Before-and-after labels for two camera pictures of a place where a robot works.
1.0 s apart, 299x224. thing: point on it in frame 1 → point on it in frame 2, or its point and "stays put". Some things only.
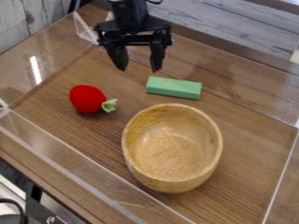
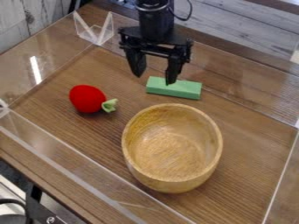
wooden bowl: (173, 145) stays put
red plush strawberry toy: (89, 100) stays put
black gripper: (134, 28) → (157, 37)
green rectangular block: (174, 87) stays put
